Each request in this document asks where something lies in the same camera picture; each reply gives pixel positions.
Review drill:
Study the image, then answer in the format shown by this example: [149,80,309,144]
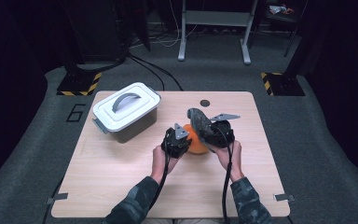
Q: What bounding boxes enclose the black yellow striped base plate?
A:
[56,71,103,97]
[260,72,306,97]

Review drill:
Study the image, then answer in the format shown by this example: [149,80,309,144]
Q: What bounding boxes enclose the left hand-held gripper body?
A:
[161,122,190,159]

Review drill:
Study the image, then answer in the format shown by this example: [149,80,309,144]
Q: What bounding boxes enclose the black floor cable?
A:
[129,55,166,91]
[130,54,185,91]

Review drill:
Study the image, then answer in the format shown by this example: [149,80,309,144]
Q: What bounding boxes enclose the person's right hand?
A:
[215,139,245,183]

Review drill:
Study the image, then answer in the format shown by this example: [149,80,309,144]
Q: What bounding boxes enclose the orange plush toy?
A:
[181,123,211,155]

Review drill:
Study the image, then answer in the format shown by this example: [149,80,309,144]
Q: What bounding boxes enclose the grey tape piece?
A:
[46,192,69,205]
[273,193,296,203]

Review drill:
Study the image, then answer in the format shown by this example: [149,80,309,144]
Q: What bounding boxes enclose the white floor cables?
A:
[130,0,200,49]

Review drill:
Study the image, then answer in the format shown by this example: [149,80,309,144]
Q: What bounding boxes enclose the clear bin with white lid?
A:
[91,81,162,133]

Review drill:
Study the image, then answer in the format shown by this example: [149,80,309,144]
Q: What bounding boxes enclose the black metal side table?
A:
[250,0,309,59]

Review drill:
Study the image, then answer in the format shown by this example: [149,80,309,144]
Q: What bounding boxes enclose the grey fluffy cloth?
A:
[186,107,215,150]

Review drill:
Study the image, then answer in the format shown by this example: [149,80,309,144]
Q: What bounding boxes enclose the clear grey storage box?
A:
[92,106,158,144]

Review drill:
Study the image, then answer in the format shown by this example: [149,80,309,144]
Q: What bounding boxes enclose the white metal desk frame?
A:
[177,0,259,65]

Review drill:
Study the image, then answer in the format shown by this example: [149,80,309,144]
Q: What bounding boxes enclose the small white orange object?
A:
[268,4,295,16]

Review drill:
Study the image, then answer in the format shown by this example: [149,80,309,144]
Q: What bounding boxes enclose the right hand-held gripper black cable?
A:
[221,133,233,224]

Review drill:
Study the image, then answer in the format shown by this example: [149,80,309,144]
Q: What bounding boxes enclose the left hand-held gripper black cable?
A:
[148,130,172,210]

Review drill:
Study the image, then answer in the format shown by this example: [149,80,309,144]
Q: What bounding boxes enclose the hand-held gripper black cable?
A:
[148,130,172,210]
[221,133,233,224]

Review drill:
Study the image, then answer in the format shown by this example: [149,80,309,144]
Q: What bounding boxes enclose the person's left hand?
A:
[151,145,181,185]

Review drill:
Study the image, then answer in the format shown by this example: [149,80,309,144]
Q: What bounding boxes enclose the black equipment cabinet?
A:
[64,0,129,63]

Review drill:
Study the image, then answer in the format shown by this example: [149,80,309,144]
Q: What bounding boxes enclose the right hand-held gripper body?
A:
[209,113,241,148]

